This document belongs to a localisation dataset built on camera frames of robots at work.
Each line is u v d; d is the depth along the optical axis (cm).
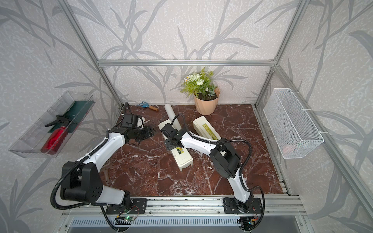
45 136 64
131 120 69
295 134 60
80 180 42
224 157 50
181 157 82
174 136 67
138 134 73
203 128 96
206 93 106
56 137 60
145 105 121
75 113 72
